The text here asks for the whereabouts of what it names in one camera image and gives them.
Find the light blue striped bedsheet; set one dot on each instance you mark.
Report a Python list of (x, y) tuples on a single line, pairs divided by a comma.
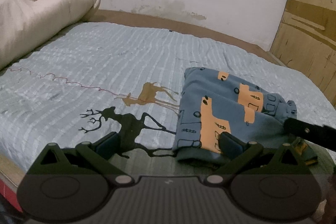
[(91, 78)]

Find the wooden wardrobe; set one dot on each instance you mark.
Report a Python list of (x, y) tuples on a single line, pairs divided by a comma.
[(305, 41)]

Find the rolled beige comforter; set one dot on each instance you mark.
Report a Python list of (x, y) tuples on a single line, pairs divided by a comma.
[(27, 24)]

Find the blue orange printed pants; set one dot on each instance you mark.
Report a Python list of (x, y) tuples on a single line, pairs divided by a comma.
[(220, 113)]

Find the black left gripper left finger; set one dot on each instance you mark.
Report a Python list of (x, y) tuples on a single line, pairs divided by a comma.
[(85, 158)]

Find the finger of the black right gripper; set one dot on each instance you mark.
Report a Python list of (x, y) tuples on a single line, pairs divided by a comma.
[(323, 136)]

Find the brown mattress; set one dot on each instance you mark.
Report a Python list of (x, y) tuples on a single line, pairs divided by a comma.
[(138, 20)]

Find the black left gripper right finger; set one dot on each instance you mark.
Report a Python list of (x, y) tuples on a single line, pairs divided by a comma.
[(252, 158)]

